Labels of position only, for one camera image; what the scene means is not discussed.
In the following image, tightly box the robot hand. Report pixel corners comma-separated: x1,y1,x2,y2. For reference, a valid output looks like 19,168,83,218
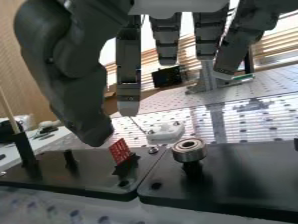
13,0,298,148

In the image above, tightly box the red circuit board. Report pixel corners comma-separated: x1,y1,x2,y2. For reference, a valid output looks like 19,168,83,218
108,137,135,166

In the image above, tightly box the small white block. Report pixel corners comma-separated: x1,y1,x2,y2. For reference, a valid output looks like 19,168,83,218
146,121,187,145

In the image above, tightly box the black plate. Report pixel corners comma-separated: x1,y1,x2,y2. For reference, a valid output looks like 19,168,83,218
138,137,298,223
0,130,168,203

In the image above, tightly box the metal bearing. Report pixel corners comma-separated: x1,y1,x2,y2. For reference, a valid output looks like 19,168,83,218
171,137,209,164

